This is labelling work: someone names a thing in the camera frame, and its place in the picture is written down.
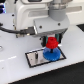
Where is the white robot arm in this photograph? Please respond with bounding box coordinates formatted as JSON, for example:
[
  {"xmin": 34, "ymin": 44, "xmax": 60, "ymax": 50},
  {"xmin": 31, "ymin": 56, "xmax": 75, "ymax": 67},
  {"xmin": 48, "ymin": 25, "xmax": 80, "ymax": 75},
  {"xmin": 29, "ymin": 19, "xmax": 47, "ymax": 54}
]
[{"xmin": 14, "ymin": 0, "xmax": 72, "ymax": 37}]

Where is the left metal peg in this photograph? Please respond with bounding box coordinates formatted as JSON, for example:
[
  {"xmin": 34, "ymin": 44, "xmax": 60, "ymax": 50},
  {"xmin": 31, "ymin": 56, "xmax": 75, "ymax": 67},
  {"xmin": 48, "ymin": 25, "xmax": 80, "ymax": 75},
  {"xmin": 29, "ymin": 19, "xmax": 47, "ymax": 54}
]
[{"xmin": 34, "ymin": 51, "xmax": 39, "ymax": 61}]

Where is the red gear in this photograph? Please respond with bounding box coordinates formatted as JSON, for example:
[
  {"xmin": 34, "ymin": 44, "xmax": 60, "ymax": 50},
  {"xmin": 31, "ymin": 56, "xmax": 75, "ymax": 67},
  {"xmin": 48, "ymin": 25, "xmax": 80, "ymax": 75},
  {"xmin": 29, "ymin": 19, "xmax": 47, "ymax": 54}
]
[{"xmin": 46, "ymin": 37, "xmax": 58, "ymax": 49}]

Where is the black cable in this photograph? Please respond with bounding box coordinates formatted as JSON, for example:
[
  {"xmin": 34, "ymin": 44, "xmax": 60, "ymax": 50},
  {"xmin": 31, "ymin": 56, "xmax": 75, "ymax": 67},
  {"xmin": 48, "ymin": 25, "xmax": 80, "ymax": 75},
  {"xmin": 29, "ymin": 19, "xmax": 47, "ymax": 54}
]
[{"xmin": 0, "ymin": 21, "xmax": 36, "ymax": 36}]

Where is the blue gear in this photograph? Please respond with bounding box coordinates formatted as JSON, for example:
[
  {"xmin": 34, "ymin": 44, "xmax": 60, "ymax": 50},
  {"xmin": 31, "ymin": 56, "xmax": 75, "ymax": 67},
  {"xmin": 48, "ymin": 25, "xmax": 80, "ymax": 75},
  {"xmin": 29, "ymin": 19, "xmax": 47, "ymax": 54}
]
[{"xmin": 43, "ymin": 48, "xmax": 61, "ymax": 61}]

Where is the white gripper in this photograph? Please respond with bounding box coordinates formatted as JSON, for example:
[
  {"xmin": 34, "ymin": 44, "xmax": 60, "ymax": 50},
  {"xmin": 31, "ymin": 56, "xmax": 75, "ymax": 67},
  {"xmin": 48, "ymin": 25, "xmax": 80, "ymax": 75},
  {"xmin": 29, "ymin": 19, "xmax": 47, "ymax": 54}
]
[{"xmin": 34, "ymin": 8, "xmax": 70, "ymax": 47}]

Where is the black peg base plate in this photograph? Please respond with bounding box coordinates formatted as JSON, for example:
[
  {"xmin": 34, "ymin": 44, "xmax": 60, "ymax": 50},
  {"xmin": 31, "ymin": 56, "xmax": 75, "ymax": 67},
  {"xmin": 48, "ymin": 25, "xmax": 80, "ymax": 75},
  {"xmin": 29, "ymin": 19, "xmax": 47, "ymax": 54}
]
[{"xmin": 25, "ymin": 48, "xmax": 66, "ymax": 68}]

